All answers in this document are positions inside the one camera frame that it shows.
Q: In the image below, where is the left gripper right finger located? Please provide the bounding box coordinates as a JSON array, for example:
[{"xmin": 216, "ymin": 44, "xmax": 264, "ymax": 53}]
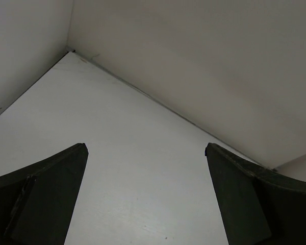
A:
[{"xmin": 205, "ymin": 143, "xmax": 306, "ymax": 244}]

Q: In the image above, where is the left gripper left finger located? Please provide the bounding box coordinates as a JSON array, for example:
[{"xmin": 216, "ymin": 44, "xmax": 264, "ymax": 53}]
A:
[{"xmin": 0, "ymin": 143, "xmax": 89, "ymax": 244}]

